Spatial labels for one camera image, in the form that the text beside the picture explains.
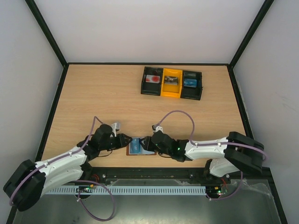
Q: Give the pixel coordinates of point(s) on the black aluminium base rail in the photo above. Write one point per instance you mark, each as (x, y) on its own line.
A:
(190, 175)

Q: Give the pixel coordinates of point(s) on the black cage frame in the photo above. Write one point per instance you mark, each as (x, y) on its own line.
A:
(255, 24)

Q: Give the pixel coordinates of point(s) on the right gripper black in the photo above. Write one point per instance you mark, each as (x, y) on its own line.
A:
(147, 143)

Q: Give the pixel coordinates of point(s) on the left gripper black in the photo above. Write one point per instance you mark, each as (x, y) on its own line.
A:
(121, 143)

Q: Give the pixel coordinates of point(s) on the brown leather card holder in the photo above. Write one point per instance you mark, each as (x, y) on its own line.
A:
(127, 153)

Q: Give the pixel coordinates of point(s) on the left controller board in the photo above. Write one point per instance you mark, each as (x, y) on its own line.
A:
(86, 189)

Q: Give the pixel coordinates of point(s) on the right black bin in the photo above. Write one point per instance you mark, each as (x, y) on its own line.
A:
(189, 92)

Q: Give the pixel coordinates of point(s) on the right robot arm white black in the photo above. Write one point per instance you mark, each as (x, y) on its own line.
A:
(233, 153)

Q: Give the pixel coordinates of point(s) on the blue card magnetic stripe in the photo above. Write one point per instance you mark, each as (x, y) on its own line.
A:
(146, 152)

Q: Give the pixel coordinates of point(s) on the light blue slotted cable duct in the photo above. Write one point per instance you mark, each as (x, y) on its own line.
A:
(134, 190)

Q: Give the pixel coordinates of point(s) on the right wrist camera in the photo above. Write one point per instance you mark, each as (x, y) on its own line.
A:
(157, 128)

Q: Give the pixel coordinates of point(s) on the dark black card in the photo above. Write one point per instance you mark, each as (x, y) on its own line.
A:
(171, 80)

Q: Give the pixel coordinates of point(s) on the blue card in bin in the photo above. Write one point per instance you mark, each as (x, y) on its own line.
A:
(190, 83)

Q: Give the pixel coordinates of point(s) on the black bin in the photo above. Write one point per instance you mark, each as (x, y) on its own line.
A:
(151, 88)
(189, 92)

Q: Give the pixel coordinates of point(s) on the blue VIP card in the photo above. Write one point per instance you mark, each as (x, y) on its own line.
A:
(134, 147)

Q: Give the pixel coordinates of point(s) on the right controller board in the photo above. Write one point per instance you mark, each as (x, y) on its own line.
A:
(216, 191)

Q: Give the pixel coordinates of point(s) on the controller board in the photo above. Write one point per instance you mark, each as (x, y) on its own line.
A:
(216, 191)
(86, 189)

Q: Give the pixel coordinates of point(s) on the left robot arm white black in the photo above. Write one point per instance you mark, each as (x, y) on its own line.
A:
(31, 180)

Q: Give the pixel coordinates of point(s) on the left black bin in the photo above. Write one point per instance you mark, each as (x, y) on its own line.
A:
(151, 88)

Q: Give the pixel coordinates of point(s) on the yellow middle bin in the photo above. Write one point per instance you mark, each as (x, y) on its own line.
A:
(169, 90)

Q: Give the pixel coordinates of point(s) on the red white card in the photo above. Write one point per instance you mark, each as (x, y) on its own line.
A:
(152, 79)

